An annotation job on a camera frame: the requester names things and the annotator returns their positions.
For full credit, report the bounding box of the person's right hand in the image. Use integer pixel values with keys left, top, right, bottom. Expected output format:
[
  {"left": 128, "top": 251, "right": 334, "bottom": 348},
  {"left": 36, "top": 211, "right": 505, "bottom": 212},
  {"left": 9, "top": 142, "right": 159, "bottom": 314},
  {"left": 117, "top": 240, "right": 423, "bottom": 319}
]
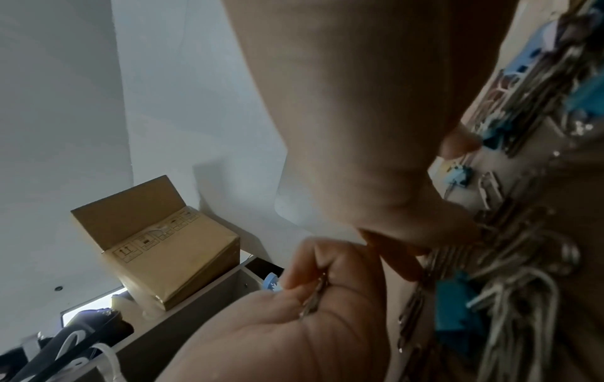
[{"left": 221, "top": 0, "right": 520, "bottom": 283}]

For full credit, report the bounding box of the person's left hand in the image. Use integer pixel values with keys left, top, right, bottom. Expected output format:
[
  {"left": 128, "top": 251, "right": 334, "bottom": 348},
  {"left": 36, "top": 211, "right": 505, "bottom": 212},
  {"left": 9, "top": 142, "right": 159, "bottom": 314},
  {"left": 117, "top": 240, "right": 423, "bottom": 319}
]
[{"left": 207, "top": 237, "right": 391, "bottom": 329}]

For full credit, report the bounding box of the handful of paper clips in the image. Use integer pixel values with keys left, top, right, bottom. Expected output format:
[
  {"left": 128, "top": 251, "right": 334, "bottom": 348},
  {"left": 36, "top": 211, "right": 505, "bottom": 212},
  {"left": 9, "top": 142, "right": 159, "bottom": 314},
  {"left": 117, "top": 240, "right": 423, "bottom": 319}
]
[{"left": 296, "top": 274, "right": 332, "bottom": 322}]

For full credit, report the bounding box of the pile of silver paper clips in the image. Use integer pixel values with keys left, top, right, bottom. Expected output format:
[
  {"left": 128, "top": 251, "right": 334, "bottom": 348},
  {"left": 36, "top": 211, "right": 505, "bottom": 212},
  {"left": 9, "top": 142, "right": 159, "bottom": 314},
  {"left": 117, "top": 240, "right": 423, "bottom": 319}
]
[{"left": 396, "top": 0, "right": 604, "bottom": 382}]

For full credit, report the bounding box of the person's left forearm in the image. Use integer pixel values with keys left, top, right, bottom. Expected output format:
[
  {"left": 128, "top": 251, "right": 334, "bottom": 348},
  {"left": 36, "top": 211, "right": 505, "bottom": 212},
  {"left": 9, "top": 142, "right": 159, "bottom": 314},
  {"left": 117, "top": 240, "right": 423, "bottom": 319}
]
[{"left": 155, "top": 320, "right": 393, "bottom": 382}]

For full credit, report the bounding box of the tea bottle with blue cap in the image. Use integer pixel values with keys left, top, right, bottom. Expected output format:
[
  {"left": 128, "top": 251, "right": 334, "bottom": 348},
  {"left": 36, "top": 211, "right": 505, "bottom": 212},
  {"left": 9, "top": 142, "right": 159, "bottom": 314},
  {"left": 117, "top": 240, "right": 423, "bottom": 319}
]
[{"left": 260, "top": 271, "right": 284, "bottom": 294}]

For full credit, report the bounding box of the grey shelf unit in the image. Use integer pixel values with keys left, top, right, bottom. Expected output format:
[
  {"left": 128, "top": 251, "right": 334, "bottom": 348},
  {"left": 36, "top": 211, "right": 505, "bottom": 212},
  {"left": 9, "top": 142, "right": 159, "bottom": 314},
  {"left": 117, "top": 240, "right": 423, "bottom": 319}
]
[{"left": 113, "top": 255, "right": 284, "bottom": 382}]

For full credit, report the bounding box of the brown cardboard box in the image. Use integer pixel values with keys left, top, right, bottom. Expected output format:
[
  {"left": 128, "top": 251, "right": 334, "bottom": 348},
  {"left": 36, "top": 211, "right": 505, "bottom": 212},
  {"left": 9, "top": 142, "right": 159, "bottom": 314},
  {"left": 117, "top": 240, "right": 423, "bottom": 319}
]
[{"left": 70, "top": 174, "right": 242, "bottom": 313}]

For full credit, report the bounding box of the ceiling light panel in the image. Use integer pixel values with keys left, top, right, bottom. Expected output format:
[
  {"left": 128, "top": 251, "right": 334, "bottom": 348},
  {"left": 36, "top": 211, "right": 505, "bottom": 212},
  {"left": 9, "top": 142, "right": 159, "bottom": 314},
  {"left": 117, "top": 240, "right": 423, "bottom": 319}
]
[{"left": 59, "top": 284, "right": 126, "bottom": 325}]

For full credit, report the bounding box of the black bag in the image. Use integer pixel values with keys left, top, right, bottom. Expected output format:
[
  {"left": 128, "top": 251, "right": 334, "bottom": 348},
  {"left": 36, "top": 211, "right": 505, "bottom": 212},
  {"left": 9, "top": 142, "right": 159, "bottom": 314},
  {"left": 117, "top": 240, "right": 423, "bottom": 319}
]
[{"left": 0, "top": 307, "right": 136, "bottom": 382}]

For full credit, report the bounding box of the white cord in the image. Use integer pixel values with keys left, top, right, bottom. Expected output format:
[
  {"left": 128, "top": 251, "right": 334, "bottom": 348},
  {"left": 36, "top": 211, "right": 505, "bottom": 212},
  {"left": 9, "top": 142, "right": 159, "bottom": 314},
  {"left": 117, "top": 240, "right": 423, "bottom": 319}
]
[{"left": 89, "top": 342, "right": 124, "bottom": 382}]

